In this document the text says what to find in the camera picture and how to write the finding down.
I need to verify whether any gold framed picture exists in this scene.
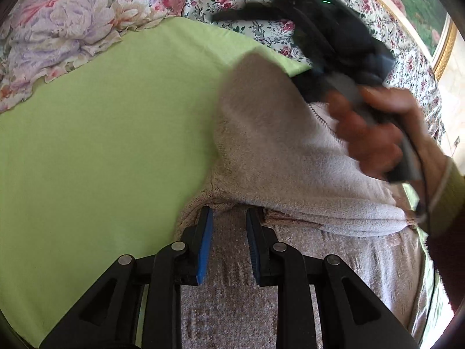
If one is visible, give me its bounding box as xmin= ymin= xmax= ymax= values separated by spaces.
xmin=354 ymin=0 xmax=459 ymax=81

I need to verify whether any person's right hand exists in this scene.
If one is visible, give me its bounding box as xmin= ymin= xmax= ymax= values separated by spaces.
xmin=325 ymin=86 xmax=425 ymax=180

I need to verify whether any green bed sheet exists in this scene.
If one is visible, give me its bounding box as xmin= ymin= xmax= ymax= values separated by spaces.
xmin=0 ymin=17 xmax=455 ymax=347

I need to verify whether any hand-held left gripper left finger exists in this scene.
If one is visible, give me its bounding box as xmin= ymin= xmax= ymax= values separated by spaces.
xmin=39 ymin=206 xmax=214 ymax=349

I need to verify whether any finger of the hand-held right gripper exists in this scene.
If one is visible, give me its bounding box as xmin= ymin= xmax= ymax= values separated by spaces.
xmin=211 ymin=3 xmax=281 ymax=23

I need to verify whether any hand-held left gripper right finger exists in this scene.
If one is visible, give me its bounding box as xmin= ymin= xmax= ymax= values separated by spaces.
xmin=246 ymin=207 xmax=420 ymax=349

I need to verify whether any pink knitted sweater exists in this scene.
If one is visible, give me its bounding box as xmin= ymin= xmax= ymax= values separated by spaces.
xmin=174 ymin=51 xmax=442 ymax=349

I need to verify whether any purple floral ruffled pillow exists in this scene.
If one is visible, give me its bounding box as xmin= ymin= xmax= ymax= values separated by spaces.
xmin=0 ymin=0 xmax=187 ymax=114

